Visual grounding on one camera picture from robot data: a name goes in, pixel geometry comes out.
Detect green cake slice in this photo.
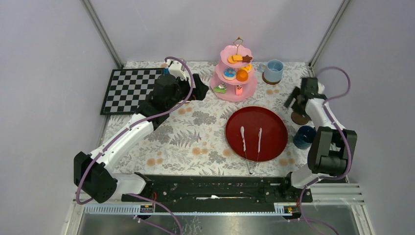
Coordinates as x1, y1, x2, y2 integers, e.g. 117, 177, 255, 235
213, 83, 227, 94

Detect dark brown wooden coaster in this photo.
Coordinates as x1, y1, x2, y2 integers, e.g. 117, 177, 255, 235
291, 112, 309, 125

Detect blue iced donut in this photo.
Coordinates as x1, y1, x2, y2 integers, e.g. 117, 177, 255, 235
222, 68, 236, 80

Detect pink layered cake slice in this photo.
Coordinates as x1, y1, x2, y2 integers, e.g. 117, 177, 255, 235
235, 85, 243, 96

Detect light blue mug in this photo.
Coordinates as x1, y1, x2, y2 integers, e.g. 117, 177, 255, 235
258, 59, 284, 82

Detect round yellow biscuit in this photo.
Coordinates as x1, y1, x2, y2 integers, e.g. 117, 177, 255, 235
227, 55, 237, 64

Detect orange round tart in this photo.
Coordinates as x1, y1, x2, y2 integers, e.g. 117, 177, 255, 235
236, 69, 249, 82

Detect light brown wooden saucer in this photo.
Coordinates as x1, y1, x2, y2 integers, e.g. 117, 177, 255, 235
262, 75, 281, 85

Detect dark blue mug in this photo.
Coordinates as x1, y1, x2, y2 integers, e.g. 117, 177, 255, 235
293, 125, 317, 149

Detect square yellow cracker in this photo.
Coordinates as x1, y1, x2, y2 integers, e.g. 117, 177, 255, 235
233, 55, 242, 62

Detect white handled metal tongs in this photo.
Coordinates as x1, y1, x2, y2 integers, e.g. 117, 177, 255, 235
240, 126, 263, 175

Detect yellow iced donut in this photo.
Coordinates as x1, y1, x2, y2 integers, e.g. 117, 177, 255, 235
242, 63, 252, 73

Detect brown star cookie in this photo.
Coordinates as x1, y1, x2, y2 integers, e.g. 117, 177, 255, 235
242, 55, 253, 63

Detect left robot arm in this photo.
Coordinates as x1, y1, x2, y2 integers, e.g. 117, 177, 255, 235
73, 73, 208, 205

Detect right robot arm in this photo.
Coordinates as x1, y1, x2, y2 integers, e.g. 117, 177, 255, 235
280, 77, 357, 202

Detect pink three-tier cake stand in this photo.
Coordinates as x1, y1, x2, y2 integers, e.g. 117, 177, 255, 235
210, 37, 257, 102

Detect floral table cloth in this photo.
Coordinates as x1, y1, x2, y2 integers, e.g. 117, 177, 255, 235
114, 62, 309, 176

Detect dark red round tray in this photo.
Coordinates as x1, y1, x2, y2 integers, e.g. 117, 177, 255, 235
225, 106, 288, 162

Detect black and white chessboard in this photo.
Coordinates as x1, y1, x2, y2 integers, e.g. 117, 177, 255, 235
100, 68, 163, 116

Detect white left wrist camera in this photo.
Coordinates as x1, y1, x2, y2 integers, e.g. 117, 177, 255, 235
161, 59, 187, 81

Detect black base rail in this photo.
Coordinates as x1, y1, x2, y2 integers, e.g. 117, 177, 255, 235
140, 174, 313, 213

